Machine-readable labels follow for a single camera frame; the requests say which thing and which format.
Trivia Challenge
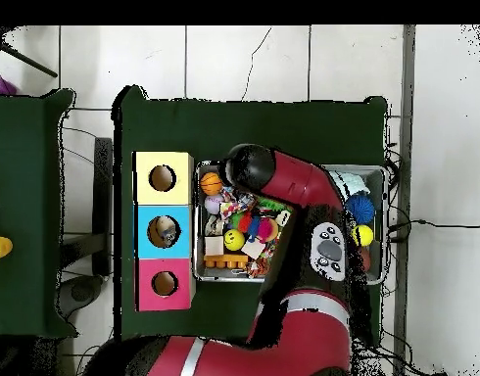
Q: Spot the orange basketball toy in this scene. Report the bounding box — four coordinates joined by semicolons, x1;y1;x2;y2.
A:
199;171;224;196

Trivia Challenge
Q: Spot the silver mesh bin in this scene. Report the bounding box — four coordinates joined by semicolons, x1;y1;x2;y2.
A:
192;161;387;286

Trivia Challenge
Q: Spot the wooden box with three holes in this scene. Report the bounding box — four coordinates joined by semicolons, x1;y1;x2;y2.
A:
130;151;195;312

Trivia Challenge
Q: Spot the yellow smiley face ball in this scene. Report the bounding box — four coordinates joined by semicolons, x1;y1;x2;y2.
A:
222;228;247;253

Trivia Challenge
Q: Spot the orange tiger plush toy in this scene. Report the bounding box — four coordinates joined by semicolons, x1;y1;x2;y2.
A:
245;259;268;279

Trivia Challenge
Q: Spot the mint green cloth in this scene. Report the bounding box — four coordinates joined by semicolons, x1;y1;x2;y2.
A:
329;169;371;196

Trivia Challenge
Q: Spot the blue spiky ball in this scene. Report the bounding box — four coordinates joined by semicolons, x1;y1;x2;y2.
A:
345;192;377;225

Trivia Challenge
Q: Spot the plain yellow ball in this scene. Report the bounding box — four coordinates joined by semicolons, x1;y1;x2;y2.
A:
351;223;375;248

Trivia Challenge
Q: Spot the black flat panel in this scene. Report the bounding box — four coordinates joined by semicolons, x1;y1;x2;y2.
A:
92;136;114;277

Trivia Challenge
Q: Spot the gray round base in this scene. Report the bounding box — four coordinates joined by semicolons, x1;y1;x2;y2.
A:
59;273;105;318

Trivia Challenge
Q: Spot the black rod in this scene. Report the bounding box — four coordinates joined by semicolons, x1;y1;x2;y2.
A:
0;42;59;78

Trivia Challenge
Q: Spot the purple object on floor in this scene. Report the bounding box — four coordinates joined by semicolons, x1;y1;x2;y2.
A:
0;76;19;96

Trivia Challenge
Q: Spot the black cable on floor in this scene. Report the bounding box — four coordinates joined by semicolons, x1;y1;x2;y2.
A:
388;218;480;233

